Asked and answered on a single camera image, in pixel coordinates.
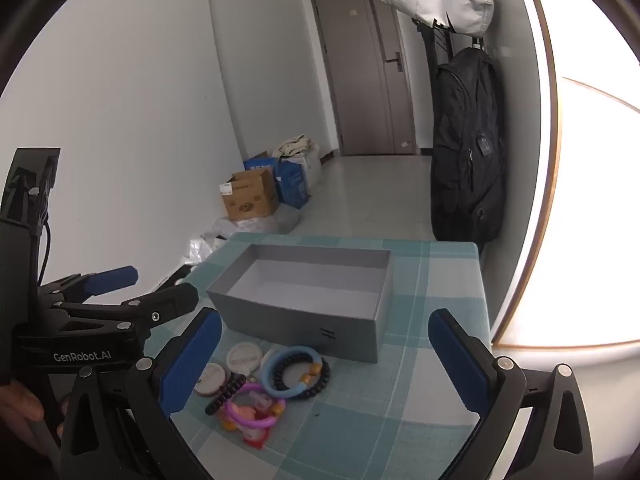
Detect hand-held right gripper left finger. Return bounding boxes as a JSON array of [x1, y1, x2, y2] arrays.
[[59, 307, 223, 480]]

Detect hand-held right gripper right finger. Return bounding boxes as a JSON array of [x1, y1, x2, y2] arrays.
[[427, 308, 596, 480]]

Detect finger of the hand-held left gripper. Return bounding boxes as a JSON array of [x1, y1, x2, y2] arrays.
[[50, 282, 201, 338], [37, 265, 139, 306]]

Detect black spiral hair tie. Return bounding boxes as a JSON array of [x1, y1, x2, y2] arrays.
[[272, 352, 332, 401], [205, 374, 247, 416]]

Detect purple ring hair tie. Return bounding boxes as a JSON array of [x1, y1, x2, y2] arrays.
[[223, 384, 287, 429]]

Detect light blue ring bracelet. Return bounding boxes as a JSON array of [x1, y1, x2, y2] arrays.
[[260, 345, 323, 399]]

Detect grey cardboard box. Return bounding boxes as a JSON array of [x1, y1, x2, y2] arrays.
[[206, 244, 392, 364]]

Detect person's left hand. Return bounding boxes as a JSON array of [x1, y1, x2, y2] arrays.
[[0, 379, 68, 461]]

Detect white round badge pink rim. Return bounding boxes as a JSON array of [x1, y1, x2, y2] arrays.
[[194, 362, 232, 399]]

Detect clear plastic bags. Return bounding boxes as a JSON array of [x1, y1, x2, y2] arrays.
[[185, 205, 301, 263]]

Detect brown cardboard box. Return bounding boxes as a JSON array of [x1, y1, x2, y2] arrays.
[[218, 168, 279, 222]]

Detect white sack with beige cloth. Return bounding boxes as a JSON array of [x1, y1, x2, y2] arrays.
[[272, 135, 326, 193]]

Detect black backpack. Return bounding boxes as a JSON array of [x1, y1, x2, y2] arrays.
[[430, 46, 506, 245]]

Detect grey door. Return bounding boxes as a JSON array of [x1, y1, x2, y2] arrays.
[[310, 0, 418, 157]]

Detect black cable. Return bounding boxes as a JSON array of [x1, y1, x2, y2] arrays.
[[30, 220, 51, 286]]

